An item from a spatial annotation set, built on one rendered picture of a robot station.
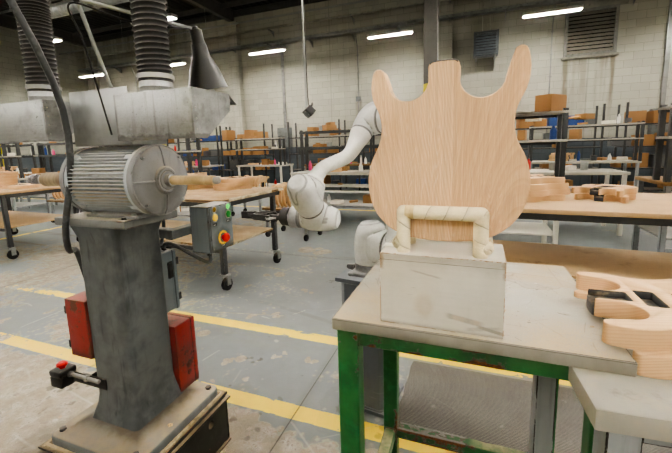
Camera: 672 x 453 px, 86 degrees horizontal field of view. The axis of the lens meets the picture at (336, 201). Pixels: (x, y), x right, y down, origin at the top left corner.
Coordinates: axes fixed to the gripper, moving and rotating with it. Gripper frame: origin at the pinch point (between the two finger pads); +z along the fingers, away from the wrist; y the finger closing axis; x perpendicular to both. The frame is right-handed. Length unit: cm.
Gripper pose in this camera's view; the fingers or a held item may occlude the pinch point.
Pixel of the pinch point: (249, 214)
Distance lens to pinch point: 160.6
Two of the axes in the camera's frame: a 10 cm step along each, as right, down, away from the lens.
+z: -9.4, -0.3, 3.5
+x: -0.3, -9.9, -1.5
